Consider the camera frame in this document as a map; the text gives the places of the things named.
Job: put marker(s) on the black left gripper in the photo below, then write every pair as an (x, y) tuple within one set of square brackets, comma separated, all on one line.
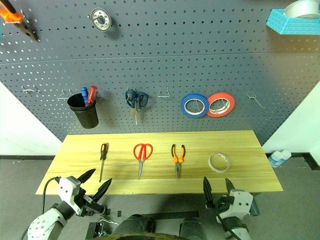
[(87, 207)]

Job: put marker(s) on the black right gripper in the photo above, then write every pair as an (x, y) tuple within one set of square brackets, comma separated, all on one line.
[(222, 202)]

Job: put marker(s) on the white tape roll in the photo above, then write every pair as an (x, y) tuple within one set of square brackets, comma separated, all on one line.
[(220, 171)]

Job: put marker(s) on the orange black needle-nose pliers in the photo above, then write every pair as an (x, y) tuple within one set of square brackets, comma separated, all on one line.
[(178, 162)]

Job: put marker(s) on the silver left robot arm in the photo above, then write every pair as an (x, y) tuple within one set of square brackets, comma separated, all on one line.
[(42, 225)]

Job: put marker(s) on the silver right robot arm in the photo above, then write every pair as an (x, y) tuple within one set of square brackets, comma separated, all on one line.
[(240, 232)]

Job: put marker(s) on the grey pegboard panel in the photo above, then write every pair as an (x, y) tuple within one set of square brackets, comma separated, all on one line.
[(160, 62)]

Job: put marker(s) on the dark rounded shape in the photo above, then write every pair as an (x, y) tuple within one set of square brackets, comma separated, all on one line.
[(192, 228), (135, 225)]

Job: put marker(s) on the white blue plastic bottle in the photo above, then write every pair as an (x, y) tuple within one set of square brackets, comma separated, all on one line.
[(286, 155), (275, 161)]

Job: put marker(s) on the black cup holder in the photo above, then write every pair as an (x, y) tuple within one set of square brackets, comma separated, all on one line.
[(86, 117)]

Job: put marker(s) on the red tape roll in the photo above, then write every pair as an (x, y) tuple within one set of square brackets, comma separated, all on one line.
[(232, 102)]

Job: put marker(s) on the blue tape roll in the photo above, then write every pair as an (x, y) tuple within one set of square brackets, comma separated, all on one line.
[(183, 106)]

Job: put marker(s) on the silver double prong hook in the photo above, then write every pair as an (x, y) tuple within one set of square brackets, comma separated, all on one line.
[(253, 97), (29, 90)]

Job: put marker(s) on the silver scissors hook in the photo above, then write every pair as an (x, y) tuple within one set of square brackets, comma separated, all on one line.
[(131, 89)]

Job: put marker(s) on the silver round metal disc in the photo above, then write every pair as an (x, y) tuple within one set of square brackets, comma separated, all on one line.
[(108, 21)]

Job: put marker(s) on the turquoise shelf basket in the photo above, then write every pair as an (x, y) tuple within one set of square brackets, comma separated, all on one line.
[(287, 25)]

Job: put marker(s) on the orange black hanging clamp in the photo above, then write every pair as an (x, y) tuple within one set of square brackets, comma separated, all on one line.
[(10, 15)]

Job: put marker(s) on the silver tape roll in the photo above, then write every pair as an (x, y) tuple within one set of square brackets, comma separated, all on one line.
[(307, 6)]

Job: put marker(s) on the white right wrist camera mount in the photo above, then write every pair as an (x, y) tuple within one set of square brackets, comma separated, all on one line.
[(241, 200)]

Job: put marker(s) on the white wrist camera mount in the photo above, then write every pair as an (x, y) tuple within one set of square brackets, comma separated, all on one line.
[(241, 200), (66, 187)]

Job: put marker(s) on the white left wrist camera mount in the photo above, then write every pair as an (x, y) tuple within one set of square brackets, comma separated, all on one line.
[(66, 187)]

